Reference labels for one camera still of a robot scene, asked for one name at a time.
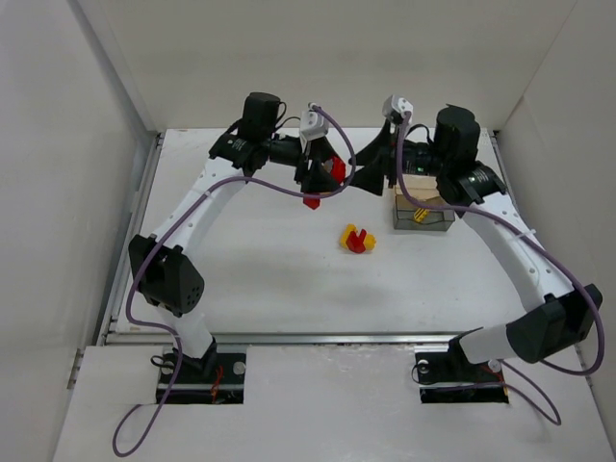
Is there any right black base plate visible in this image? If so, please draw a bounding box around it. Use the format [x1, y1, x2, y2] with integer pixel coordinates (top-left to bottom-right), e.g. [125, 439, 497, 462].
[411, 350, 509, 404]

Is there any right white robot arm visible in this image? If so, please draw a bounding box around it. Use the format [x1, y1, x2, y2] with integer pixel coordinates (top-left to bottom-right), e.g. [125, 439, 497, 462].
[350, 95, 605, 375]

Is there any yellow lego brick right cluster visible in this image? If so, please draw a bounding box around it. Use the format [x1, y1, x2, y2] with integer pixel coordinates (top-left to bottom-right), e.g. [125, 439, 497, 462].
[363, 233, 376, 252]

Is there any red lego brick cluster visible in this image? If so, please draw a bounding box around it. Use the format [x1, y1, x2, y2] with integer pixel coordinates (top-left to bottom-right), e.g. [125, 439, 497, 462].
[347, 229, 367, 254]

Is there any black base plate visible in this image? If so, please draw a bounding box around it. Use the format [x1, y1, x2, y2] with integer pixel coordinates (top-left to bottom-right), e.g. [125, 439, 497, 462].
[411, 350, 509, 404]
[150, 348, 247, 405]

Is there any yellow lego brick cluster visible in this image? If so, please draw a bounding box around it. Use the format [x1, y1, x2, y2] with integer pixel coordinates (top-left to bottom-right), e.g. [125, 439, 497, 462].
[363, 233, 376, 252]
[339, 223, 357, 249]

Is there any yellow striped lego brick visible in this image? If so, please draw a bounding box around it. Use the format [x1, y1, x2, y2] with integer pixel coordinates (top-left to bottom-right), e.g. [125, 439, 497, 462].
[413, 208, 430, 223]

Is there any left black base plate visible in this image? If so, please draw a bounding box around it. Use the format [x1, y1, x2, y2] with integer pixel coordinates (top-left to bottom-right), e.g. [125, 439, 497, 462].
[150, 348, 247, 405]

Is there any aluminium rail front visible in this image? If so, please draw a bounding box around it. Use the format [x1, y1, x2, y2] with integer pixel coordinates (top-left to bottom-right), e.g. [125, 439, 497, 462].
[99, 332, 457, 346]

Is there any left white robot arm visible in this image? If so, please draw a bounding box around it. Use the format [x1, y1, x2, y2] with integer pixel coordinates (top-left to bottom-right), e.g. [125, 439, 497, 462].
[127, 91, 354, 372]

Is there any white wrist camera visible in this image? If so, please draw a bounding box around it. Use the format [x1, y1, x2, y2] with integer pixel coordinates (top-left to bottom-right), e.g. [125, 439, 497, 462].
[382, 94, 414, 125]
[298, 103, 329, 156]

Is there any grey transparent container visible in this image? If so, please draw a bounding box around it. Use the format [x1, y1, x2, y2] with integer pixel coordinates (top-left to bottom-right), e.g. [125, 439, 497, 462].
[393, 195, 455, 232]

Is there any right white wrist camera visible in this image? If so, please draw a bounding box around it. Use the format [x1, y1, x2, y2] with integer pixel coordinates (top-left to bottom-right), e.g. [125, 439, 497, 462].
[382, 94, 414, 125]

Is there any yellow lego brick left cluster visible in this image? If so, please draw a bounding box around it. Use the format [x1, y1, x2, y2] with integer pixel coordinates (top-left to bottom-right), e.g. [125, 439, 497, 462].
[339, 223, 357, 249]

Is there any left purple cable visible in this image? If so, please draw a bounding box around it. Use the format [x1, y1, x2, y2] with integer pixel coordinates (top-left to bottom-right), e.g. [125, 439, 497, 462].
[112, 101, 357, 458]

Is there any red rectangular lego brick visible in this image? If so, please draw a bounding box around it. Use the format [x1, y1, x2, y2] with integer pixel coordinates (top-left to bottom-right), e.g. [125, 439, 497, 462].
[302, 194, 321, 210]

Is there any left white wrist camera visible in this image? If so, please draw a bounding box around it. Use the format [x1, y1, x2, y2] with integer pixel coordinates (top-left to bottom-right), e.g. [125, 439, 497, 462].
[298, 103, 329, 156]

